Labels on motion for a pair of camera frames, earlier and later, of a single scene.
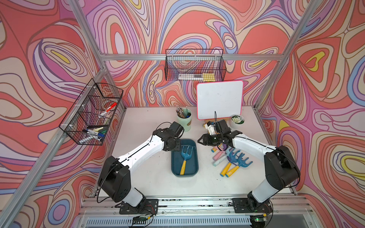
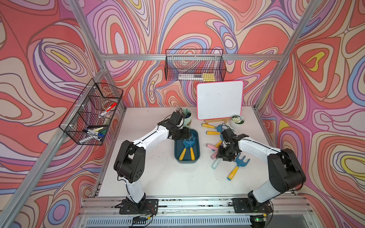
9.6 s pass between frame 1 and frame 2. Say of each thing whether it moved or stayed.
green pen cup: stayed
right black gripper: moved
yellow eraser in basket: stayed
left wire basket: stayed
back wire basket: stayed
